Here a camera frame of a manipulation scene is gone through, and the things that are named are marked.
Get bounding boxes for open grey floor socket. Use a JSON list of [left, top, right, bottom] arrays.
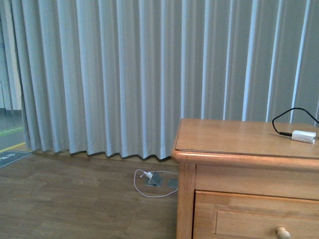
[[145, 172, 163, 187]]

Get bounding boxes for closed grey floor socket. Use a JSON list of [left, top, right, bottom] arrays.
[[167, 179, 178, 189]]

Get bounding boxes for wooden nightstand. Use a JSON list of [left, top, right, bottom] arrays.
[[171, 119, 319, 239]]

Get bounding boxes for round wooden knob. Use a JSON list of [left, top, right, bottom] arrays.
[[276, 227, 291, 239]]

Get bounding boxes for light grey curtain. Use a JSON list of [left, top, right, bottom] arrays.
[[0, 0, 319, 159]]

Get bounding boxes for white charger adapter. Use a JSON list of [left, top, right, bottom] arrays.
[[292, 130, 316, 144]]

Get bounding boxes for grey floor sign mat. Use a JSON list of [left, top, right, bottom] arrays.
[[0, 151, 31, 168]]

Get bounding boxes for black usb cable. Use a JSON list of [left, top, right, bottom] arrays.
[[272, 107, 319, 136]]

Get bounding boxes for wooden drawer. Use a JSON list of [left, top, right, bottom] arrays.
[[193, 191, 319, 239]]

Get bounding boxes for white floor cable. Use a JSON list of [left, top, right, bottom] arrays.
[[134, 169, 178, 198]]

